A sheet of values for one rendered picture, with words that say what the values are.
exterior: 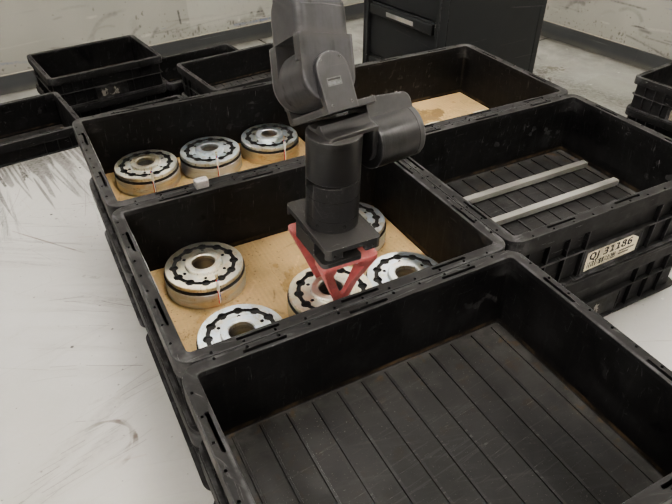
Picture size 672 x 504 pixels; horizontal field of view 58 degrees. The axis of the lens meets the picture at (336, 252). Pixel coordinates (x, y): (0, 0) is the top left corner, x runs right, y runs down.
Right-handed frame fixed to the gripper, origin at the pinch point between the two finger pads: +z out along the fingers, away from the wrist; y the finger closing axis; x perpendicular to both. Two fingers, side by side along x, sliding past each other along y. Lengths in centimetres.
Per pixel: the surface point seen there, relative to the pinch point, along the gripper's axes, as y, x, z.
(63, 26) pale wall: 330, -3, 63
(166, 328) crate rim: -2.7, 19.6, -3.5
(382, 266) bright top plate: 2.9, -9.1, 2.8
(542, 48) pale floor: 240, -283, 86
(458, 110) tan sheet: 43, -52, 6
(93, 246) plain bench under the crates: 49, 22, 20
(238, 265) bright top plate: 11.7, 7.3, 3.2
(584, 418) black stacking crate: -25.3, -17.0, 5.6
